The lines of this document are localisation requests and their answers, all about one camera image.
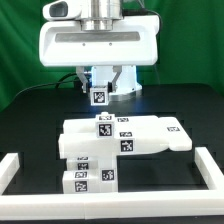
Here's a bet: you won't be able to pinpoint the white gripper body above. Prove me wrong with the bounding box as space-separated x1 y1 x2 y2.
39 0 160 67

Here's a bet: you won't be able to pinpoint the green backdrop curtain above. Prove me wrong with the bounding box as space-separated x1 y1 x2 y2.
0 0 224 111

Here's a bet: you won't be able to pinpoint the white U-shaped obstacle fence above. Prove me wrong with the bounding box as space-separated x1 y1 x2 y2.
0 147 224 221

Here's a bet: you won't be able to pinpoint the white tagged cube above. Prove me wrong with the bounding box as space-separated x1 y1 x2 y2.
90 86 108 106
95 112 115 138

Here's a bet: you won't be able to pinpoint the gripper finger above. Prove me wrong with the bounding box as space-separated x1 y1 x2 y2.
108 66 122 93
76 66 90 93

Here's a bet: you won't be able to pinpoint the black cables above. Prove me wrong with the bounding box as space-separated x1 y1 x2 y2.
13 73 81 99

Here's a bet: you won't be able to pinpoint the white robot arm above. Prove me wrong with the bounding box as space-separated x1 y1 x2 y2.
39 0 161 106

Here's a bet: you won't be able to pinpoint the white chair back frame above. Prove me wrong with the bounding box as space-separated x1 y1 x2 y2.
58 116 192 158

